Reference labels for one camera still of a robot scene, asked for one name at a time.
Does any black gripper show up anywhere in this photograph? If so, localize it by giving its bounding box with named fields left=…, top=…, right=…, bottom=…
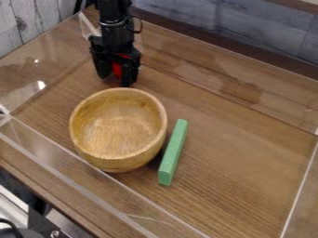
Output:
left=88, top=34, right=142, bottom=87

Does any red toy fruit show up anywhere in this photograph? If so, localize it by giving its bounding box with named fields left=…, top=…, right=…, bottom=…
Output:
left=112, top=54, right=131, bottom=78

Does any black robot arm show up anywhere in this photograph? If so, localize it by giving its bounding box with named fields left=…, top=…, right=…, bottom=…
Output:
left=88, top=0, right=143, bottom=87

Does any wooden bowl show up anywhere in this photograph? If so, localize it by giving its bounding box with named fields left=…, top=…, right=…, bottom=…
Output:
left=68, top=87, right=168, bottom=173

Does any green rectangular block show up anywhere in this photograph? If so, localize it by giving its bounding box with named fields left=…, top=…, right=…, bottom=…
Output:
left=158, top=119, right=188, bottom=186

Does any clear acrylic front wall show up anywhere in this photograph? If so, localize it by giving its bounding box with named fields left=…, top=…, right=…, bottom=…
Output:
left=0, top=113, right=208, bottom=238

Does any black metal bracket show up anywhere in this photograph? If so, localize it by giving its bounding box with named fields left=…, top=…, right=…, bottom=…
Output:
left=27, top=207, right=71, bottom=238

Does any black cable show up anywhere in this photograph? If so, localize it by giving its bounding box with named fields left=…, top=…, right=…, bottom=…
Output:
left=0, top=218, right=23, bottom=238

